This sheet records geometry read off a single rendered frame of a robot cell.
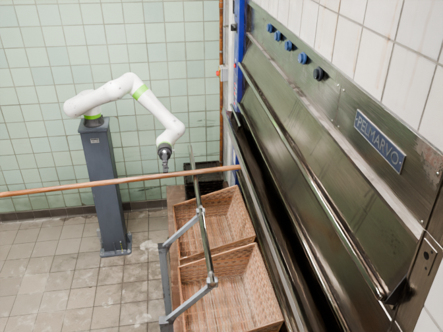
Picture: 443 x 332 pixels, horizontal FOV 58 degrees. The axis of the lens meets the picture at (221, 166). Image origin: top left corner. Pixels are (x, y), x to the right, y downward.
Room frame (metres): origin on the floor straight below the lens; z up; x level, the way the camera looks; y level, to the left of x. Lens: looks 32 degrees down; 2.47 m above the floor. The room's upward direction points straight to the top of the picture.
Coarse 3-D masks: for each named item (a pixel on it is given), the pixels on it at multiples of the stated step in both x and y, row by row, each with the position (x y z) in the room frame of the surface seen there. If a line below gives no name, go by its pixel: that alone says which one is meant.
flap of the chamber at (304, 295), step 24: (240, 120) 2.26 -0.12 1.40; (240, 144) 1.92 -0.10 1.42; (264, 168) 1.70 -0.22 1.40; (264, 192) 1.48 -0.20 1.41; (288, 216) 1.32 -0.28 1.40; (288, 240) 1.16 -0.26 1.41; (288, 264) 1.03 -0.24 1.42; (288, 288) 0.91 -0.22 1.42; (312, 288) 0.93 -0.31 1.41; (312, 312) 0.83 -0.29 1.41
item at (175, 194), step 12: (168, 192) 2.64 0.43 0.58; (180, 192) 2.64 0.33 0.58; (168, 204) 2.48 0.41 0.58; (168, 216) 2.34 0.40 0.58; (168, 228) 2.20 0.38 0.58; (168, 252) 2.06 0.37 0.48; (216, 276) 1.75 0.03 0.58; (180, 300) 1.56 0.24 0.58; (240, 300) 1.56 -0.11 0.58; (180, 324) 1.40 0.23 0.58; (204, 324) 1.40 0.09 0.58
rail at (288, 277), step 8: (224, 112) 2.30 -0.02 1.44; (232, 128) 2.06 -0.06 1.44; (232, 136) 2.00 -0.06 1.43; (240, 152) 1.79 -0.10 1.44; (248, 168) 1.64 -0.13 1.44; (248, 176) 1.57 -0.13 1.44; (256, 192) 1.43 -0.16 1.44; (256, 200) 1.39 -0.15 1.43; (264, 208) 1.32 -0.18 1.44; (264, 216) 1.27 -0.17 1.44; (272, 232) 1.17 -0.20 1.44; (272, 240) 1.13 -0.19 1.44; (280, 248) 1.08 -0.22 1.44; (280, 256) 1.04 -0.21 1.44; (280, 264) 1.01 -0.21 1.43; (288, 272) 0.97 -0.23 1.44; (288, 280) 0.93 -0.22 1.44; (296, 288) 0.90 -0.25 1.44; (296, 296) 0.86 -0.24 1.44; (296, 304) 0.84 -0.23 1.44; (304, 312) 0.80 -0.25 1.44; (304, 320) 0.77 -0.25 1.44; (304, 328) 0.76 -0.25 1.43
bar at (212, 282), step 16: (192, 160) 2.16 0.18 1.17; (192, 176) 1.99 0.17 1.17; (192, 224) 1.64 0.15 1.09; (208, 240) 1.43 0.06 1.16; (160, 256) 1.60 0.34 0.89; (208, 256) 1.31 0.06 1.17; (208, 272) 1.22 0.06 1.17; (208, 288) 1.16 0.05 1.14; (192, 304) 1.16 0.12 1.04; (160, 320) 1.15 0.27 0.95
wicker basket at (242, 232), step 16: (224, 192) 2.34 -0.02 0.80; (240, 192) 2.26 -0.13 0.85; (192, 208) 2.30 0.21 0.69; (208, 208) 2.31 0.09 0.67; (224, 208) 2.33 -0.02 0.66; (240, 208) 2.15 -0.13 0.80; (176, 224) 2.07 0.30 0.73; (208, 224) 2.24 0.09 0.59; (224, 224) 2.24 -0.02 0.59; (240, 224) 2.06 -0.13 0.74; (176, 240) 1.91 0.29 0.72; (192, 240) 2.06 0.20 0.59; (224, 240) 2.06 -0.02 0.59; (240, 240) 1.80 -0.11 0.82; (192, 256) 1.75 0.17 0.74; (240, 256) 1.81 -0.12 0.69
